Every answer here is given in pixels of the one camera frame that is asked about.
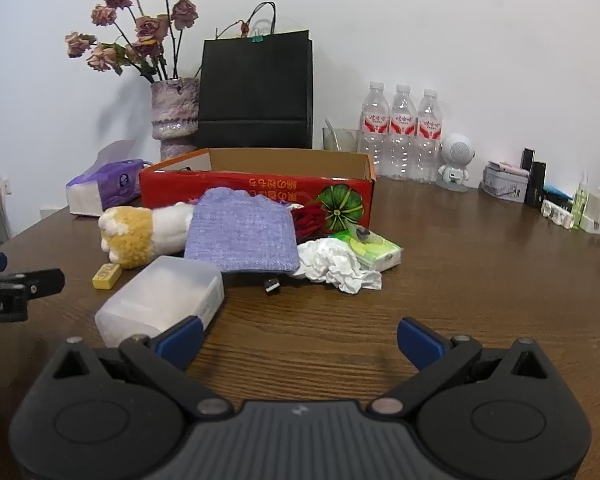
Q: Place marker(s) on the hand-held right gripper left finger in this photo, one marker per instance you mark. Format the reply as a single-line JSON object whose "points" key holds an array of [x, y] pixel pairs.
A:
{"points": [[180, 342]]}

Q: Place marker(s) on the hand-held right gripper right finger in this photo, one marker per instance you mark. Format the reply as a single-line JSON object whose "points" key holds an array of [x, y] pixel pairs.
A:
{"points": [[420, 342]]}

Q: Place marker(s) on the translucent plastic box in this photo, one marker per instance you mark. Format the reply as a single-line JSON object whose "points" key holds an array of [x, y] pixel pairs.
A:
{"points": [[155, 290]]}

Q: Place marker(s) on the small yellow block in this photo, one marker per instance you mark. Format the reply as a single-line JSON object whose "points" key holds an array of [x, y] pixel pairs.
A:
{"points": [[105, 276]]}

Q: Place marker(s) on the green tissue packet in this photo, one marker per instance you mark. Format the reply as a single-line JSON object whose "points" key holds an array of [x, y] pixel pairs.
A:
{"points": [[380, 252]]}

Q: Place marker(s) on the plush cat paw toy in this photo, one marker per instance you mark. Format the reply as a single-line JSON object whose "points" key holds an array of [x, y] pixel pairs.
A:
{"points": [[130, 235]]}

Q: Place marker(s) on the white tissue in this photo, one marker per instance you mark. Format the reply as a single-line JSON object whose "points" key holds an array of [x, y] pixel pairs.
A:
{"points": [[330, 262]]}

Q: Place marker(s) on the purple knitted pouch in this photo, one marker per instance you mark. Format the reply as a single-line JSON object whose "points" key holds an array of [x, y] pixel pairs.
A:
{"points": [[240, 235]]}

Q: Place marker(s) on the red cardboard box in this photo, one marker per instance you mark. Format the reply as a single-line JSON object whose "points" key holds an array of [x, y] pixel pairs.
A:
{"points": [[170, 187]]}

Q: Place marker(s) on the purple tissue pack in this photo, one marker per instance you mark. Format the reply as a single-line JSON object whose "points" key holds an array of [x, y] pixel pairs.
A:
{"points": [[105, 185]]}

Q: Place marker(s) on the printed tin box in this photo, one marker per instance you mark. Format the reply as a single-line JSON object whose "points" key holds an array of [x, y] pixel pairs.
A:
{"points": [[505, 185]]}

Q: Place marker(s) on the white robot figure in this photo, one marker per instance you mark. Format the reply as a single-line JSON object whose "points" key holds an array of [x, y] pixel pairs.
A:
{"points": [[455, 157]]}

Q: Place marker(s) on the black bottle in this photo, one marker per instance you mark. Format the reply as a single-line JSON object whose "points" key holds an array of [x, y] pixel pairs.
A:
{"points": [[536, 185]]}

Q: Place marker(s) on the flat blue box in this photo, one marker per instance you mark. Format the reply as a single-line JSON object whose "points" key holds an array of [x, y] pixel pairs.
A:
{"points": [[560, 192]]}

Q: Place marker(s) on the clear water bottle red label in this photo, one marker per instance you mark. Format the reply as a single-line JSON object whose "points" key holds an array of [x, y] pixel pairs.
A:
{"points": [[428, 135], [403, 132], [375, 130]]}

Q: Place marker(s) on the green spray bottle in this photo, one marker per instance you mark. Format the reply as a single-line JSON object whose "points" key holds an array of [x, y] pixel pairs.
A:
{"points": [[579, 202]]}

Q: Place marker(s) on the tall black box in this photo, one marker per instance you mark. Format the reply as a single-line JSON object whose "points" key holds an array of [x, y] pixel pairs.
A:
{"points": [[528, 156]]}

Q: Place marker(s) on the glass cup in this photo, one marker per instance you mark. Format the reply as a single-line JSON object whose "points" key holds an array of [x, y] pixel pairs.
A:
{"points": [[342, 140]]}

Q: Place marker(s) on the purple marbled vase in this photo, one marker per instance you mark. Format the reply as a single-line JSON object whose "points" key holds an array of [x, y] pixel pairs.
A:
{"points": [[175, 110]]}

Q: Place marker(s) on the black paper bag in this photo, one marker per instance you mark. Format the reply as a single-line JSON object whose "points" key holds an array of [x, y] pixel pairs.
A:
{"points": [[255, 85]]}

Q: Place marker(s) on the dried rose bouquet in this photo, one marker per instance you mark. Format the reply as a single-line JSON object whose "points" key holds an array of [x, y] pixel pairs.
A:
{"points": [[147, 27]]}

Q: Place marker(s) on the white wall socket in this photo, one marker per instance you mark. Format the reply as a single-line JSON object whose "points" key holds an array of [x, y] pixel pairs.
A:
{"points": [[7, 186]]}

